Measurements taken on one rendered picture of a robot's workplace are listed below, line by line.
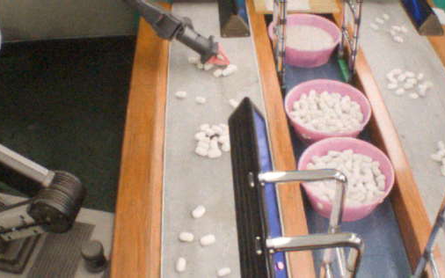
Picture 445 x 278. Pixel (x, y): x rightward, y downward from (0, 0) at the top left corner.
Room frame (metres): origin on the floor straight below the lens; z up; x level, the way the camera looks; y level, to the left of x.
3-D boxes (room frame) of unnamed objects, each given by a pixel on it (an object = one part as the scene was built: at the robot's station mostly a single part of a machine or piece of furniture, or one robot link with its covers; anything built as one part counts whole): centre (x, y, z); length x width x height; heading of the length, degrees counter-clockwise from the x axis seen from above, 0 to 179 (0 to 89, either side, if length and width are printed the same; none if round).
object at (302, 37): (1.81, -0.31, 0.71); 0.22 x 0.22 x 0.06
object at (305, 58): (1.81, -0.31, 0.72); 0.27 x 0.27 x 0.10
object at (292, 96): (1.37, -0.33, 0.72); 0.27 x 0.27 x 0.10
